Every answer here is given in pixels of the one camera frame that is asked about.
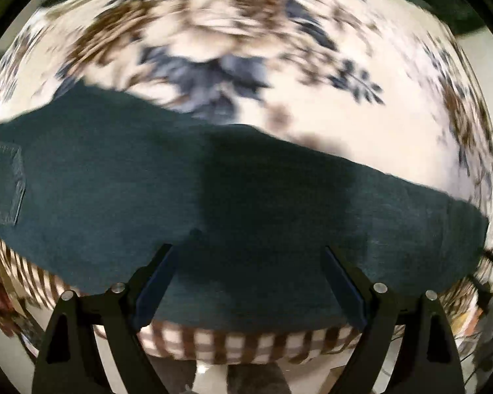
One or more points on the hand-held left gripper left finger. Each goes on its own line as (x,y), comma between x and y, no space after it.
(154,285)

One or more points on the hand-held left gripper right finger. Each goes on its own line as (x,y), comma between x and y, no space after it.
(345,285)

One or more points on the dark green pants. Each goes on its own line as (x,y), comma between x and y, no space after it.
(213,221)

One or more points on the floral printed blanket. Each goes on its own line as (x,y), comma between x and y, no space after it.
(271,57)

